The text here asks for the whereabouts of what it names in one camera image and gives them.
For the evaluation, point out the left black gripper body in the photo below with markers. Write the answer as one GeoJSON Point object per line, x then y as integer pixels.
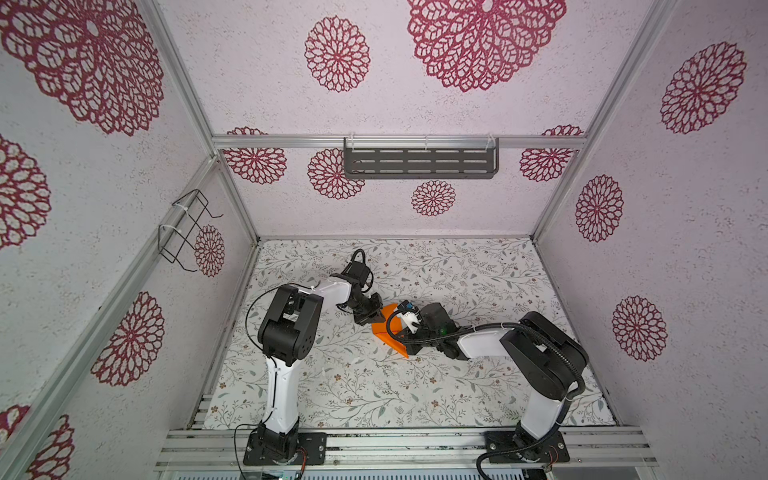
{"type": "Point", "coordinates": [363, 308]}

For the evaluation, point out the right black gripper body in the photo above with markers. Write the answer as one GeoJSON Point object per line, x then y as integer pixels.
{"type": "Point", "coordinates": [422, 338]}

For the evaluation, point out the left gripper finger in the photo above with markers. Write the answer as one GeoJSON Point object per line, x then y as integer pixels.
{"type": "Point", "coordinates": [376, 303]}
{"type": "Point", "coordinates": [372, 320]}

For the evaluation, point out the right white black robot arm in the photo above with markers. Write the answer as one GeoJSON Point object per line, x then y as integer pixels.
{"type": "Point", "coordinates": [550, 361]}

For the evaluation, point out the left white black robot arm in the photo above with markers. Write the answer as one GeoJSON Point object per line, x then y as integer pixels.
{"type": "Point", "coordinates": [288, 331]}

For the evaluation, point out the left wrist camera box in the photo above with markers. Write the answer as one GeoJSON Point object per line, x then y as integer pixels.
{"type": "Point", "coordinates": [358, 273]}

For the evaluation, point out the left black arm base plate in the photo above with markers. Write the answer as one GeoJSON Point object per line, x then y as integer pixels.
{"type": "Point", "coordinates": [297, 449]}

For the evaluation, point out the grey slotted wall shelf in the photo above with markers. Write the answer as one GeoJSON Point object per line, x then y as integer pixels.
{"type": "Point", "coordinates": [419, 163]}

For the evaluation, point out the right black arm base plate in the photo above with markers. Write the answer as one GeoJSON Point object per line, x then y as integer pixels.
{"type": "Point", "coordinates": [508, 446]}

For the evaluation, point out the black wire wall basket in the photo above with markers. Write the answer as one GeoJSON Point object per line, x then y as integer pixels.
{"type": "Point", "coordinates": [192, 242]}

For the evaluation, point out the aluminium front rail frame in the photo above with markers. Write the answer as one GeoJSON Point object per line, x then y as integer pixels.
{"type": "Point", "coordinates": [411, 448]}

